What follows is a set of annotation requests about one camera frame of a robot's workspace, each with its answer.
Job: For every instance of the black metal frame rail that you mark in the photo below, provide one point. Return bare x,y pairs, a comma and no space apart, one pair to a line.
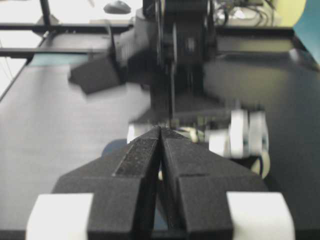
61,38

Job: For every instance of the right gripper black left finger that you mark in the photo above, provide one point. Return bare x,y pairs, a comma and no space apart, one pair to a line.
110,198

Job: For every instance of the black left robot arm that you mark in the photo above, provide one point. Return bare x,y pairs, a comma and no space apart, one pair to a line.
168,50

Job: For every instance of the grey rounded object background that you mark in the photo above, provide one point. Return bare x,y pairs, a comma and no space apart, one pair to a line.
117,7

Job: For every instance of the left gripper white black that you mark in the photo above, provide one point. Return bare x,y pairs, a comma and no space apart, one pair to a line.
235,132

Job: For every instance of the striped slipper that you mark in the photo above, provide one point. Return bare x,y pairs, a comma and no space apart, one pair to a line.
257,160

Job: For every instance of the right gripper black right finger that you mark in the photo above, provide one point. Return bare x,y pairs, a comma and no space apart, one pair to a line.
218,199

